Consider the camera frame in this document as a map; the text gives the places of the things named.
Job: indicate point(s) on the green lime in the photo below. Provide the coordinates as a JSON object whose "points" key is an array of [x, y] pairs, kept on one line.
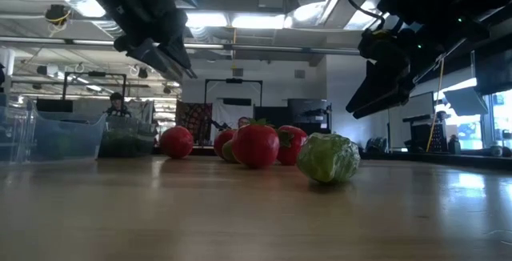
{"points": [[229, 153]]}

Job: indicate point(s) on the patterned red cloth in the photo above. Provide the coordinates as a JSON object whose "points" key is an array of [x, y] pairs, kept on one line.
{"points": [[194, 119]]}

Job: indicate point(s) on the black equipment rack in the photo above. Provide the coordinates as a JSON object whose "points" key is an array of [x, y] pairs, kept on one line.
{"points": [[310, 113]]}

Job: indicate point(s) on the green cabbage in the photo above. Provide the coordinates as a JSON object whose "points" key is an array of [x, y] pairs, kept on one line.
{"points": [[328, 157]]}

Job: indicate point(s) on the grey tilted screen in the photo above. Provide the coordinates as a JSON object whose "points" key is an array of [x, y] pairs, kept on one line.
{"points": [[466, 101]]}

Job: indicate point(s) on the black frame stand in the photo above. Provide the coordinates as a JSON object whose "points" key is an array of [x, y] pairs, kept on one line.
{"points": [[96, 74], [234, 81]]}

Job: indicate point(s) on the dark wall screen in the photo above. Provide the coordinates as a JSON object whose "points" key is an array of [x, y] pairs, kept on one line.
{"points": [[494, 71]]}

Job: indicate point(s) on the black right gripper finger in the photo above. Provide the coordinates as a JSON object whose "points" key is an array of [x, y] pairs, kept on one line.
{"points": [[376, 89], [396, 100]]}

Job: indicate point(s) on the large red tomato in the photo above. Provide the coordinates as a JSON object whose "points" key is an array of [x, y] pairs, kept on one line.
{"points": [[256, 145]]}

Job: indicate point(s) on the ceiling light panel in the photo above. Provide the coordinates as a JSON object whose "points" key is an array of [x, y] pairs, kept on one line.
{"points": [[206, 19], [258, 21]]}

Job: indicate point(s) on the grey ceiling pipe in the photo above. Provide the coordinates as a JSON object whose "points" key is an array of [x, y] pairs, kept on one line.
{"points": [[260, 47]]}

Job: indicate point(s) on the white hanging cloth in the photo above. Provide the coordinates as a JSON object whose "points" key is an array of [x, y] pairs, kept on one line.
{"points": [[230, 113]]}

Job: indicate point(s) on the black yellow ceiling device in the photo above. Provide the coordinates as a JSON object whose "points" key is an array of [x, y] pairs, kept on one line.
{"points": [[57, 14]]}

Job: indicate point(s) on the white board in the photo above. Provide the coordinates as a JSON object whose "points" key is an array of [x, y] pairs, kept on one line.
{"points": [[420, 107]]}

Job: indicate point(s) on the red tomato with side stem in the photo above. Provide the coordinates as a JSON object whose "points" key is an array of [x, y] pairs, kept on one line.
{"points": [[294, 149]]}

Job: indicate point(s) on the dark bag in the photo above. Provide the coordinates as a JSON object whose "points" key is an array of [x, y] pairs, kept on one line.
{"points": [[376, 145]]}

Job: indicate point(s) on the dark bottle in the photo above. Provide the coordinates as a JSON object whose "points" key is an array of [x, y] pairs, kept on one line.
{"points": [[454, 145]]}

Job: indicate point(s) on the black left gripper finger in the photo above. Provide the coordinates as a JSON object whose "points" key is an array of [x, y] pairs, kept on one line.
{"points": [[154, 57], [181, 57]]}

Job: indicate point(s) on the person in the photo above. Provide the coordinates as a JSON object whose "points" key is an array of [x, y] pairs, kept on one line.
{"points": [[243, 121], [117, 105]]}

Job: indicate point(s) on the black cabinet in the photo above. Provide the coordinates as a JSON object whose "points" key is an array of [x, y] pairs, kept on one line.
{"points": [[430, 135]]}

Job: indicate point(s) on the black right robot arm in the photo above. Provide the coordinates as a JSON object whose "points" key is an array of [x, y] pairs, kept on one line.
{"points": [[452, 1]]}

